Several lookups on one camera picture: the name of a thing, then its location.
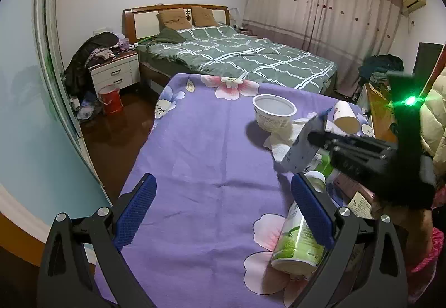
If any cream printed carton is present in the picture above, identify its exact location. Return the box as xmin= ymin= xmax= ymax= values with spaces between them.
xmin=348 ymin=191 xmax=376 ymax=220

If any crumpled white tissue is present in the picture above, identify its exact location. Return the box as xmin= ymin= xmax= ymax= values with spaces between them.
xmin=263 ymin=118 xmax=336 ymax=162

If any green-label white canister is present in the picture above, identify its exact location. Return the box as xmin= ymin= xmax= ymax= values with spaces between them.
xmin=270 ymin=202 xmax=330 ymax=277

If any dark green blanket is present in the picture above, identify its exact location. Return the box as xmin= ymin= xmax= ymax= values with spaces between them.
xmin=148 ymin=27 xmax=184 ymax=46

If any red bucket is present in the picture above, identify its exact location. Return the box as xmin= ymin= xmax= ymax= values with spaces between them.
xmin=98 ymin=84 xmax=125 ymax=115

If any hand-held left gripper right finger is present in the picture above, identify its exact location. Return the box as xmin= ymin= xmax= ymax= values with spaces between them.
xmin=291 ymin=173 xmax=408 ymax=308

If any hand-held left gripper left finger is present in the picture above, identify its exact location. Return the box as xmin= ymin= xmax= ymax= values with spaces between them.
xmin=37 ymin=173 xmax=157 ymax=308

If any white plastic yogurt cup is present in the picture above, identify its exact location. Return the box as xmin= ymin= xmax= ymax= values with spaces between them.
xmin=252 ymin=94 xmax=297 ymax=133

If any grey-white cardboard box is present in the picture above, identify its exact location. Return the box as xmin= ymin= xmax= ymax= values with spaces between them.
xmin=280 ymin=115 xmax=327 ymax=173

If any green checked quilt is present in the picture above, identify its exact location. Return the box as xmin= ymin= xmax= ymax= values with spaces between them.
xmin=136 ymin=24 xmax=338 ymax=91

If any dark clothes pile on nightstand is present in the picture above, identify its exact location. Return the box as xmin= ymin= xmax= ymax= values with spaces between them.
xmin=64 ymin=32 xmax=121 ymax=97

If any pile of dark clothes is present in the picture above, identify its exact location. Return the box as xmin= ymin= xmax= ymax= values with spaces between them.
xmin=359 ymin=54 xmax=405 ymax=88

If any pink flat box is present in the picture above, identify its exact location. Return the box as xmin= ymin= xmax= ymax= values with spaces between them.
xmin=333 ymin=176 xmax=377 ymax=205

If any brown pillow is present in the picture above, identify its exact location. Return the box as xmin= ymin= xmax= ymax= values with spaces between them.
xmin=157 ymin=8 xmax=193 ymax=30
xmin=190 ymin=6 xmax=219 ymax=27

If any glass sliding door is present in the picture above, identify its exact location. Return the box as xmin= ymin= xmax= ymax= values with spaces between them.
xmin=0 ymin=0 xmax=113 ymax=222

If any black television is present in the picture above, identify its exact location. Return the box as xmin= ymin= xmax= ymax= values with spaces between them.
xmin=415 ymin=42 xmax=446 ymax=83

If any blue-white plastic bag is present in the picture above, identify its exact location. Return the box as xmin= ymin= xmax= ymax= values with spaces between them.
xmin=74 ymin=92 xmax=95 ymax=121

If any purple floral tablecloth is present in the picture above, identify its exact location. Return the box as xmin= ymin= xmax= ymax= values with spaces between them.
xmin=94 ymin=73 xmax=377 ymax=308

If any white nightstand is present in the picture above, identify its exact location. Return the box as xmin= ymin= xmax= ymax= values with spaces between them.
xmin=89 ymin=51 xmax=142 ymax=95

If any pink striped curtain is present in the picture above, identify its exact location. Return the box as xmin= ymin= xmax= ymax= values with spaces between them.
xmin=242 ymin=0 xmax=405 ymax=93

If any wooden bed headboard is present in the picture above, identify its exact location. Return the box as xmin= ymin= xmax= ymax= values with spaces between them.
xmin=122 ymin=4 xmax=231 ymax=43

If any wooden side desk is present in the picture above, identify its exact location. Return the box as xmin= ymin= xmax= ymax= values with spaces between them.
xmin=362 ymin=83 xmax=398 ymax=145

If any person's right forearm pink sleeve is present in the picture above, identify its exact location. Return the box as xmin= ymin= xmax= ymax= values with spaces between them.
xmin=406 ymin=228 xmax=446 ymax=298

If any person's right hand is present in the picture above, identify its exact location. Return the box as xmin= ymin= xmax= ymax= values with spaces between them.
xmin=371 ymin=199 xmax=434 ymax=265

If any cream puffer jacket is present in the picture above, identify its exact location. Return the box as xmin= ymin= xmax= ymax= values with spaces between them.
xmin=418 ymin=69 xmax=446 ymax=159

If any white paper cup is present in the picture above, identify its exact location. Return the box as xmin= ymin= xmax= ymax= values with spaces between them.
xmin=329 ymin=101 xmax=361 ymax=133

